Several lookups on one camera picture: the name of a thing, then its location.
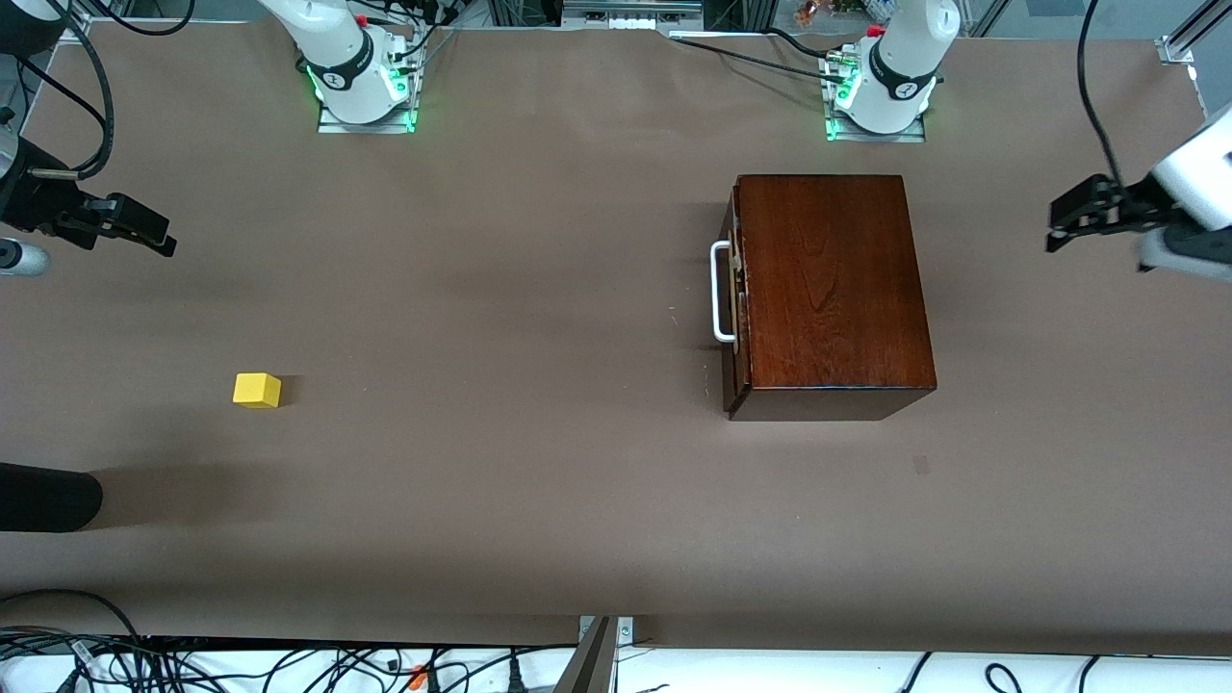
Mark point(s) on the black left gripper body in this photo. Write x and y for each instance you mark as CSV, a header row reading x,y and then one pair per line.
x,y
1132,209

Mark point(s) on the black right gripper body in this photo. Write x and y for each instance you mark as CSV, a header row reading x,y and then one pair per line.
x,y
31,200

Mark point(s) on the yellow block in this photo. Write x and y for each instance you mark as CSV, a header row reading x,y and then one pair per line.
x,y
255,388

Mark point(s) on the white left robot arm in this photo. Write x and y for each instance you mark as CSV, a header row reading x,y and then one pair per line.
x,y
900,67

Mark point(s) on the dark brown wooden cabinet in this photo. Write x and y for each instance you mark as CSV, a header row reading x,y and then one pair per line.
x,y
828,289

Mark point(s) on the black cylindrical object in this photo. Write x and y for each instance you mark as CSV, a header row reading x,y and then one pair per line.
x,y
48,497

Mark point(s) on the silver electronics box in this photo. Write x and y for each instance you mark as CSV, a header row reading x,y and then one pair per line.
x,y
626,12

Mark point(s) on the aluminium frame profile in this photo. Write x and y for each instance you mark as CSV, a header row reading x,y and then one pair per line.
x,y
77,27
1179,48

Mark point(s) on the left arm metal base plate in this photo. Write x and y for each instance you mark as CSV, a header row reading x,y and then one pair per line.
x,y
910,135

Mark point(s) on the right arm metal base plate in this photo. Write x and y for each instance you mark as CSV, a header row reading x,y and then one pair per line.
x,y
332,125

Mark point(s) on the aluminium corner bracket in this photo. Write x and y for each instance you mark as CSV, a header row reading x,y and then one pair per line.
x,y
626,630

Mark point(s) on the grey metal post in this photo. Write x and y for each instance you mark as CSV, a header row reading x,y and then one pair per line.
x,y
587,669

